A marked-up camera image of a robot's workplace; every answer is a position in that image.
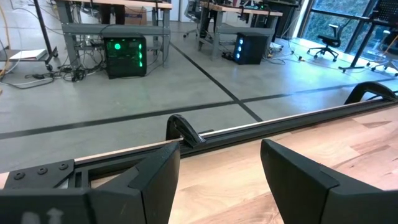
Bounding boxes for tangled floor cables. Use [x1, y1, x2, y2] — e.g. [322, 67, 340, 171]
[0, 57, 108, 91]

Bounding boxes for flat white box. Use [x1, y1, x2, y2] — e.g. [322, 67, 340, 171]
[9, 48, 48, 61]

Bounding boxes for black computer tower blue lights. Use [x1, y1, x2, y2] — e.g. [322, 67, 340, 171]
[233, 31, 271, 66]

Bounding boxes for black rolling cart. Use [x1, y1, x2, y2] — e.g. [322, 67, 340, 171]
[0, 0, 60, 72]

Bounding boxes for black frame cable hook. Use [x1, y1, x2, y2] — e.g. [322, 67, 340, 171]
[343, 81, 398, 106]
[165, 113, 207, 149]

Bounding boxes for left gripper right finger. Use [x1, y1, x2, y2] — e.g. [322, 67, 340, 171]
[259, 138, 398, 224]

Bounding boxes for black floor stand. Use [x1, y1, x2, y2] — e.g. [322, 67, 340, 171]
[338, 16, 385, 73]

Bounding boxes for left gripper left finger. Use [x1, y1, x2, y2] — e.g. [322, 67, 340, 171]
[0, 141, 182, 224]

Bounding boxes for black office chair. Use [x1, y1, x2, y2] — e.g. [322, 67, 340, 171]
[307, 23, 350, 63]
[182, 0, 204, 39]
[371, 29, 398, 78]

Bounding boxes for brown cardboard box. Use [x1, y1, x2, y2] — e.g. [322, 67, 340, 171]
[124, 6, 148, 26]

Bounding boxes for black computer tower green lights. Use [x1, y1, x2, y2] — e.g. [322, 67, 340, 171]
[103, 33, 148, 80]

